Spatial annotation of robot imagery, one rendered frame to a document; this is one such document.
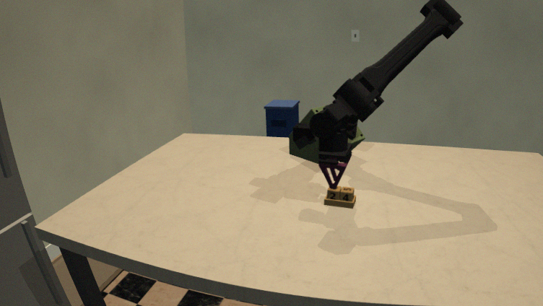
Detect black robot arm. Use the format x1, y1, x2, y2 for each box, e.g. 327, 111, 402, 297
293, 0, 463, 152

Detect tan number cube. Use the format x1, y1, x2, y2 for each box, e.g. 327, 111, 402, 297
340, 187, 355, 202
327, 186, 342, 201

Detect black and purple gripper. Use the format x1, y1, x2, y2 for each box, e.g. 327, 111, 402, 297
318, 128, 352, 189

